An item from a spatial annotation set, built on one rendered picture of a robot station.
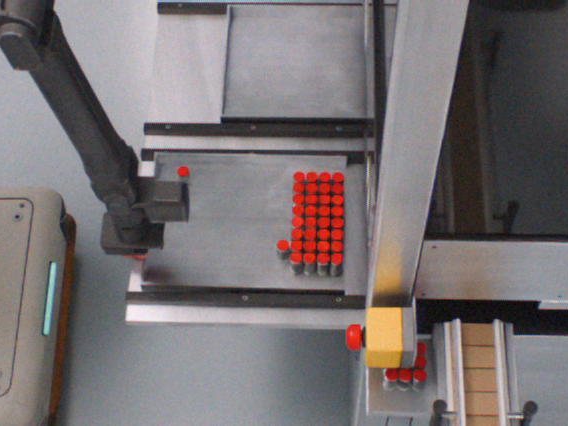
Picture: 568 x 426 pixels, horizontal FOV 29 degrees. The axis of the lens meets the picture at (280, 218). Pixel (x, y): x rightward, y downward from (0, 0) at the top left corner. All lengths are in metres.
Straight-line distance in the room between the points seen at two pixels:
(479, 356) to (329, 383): 1.00
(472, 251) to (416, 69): 0.44
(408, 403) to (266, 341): 1.03
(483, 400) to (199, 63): 0.84
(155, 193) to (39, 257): 0.99
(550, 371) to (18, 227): 1.31
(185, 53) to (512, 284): 0.82
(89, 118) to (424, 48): 0.52
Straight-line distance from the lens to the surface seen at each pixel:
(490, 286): 1.66
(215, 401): 2.70
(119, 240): 1.77
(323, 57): 2.09
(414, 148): 1.31
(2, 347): 2.54
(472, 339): 1.76
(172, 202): 1.66
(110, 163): 1.57
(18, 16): 1.32
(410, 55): 1.16
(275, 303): 1.81
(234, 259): 1.86
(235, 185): 1.93
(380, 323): 1.65
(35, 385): 2.51
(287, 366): 2.73
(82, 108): 1.47
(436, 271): 1.60
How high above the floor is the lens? 2.54
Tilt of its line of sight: 61 degrees down
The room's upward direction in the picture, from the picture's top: 3 degrees counter-clockwise
